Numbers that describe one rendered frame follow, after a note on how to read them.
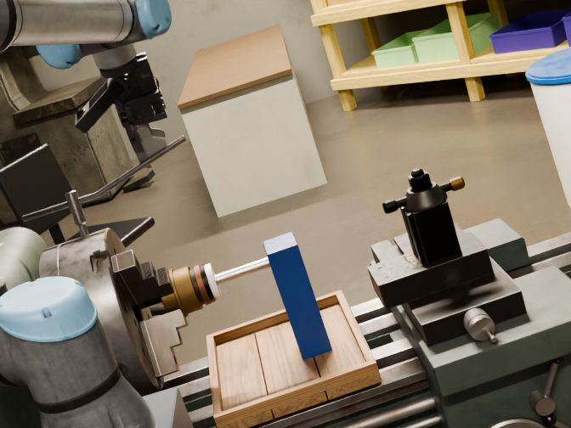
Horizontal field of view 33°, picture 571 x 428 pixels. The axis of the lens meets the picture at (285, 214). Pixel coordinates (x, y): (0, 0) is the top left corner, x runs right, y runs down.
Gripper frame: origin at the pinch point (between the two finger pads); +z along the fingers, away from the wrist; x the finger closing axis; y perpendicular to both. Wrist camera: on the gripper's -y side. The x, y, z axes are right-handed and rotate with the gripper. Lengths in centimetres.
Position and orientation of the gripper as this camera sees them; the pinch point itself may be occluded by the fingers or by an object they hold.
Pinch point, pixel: (144, 162)
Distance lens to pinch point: 181.5
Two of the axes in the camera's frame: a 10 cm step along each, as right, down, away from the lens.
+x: -1.9, -4.8, 8.6
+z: 2.5, 8.2, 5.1
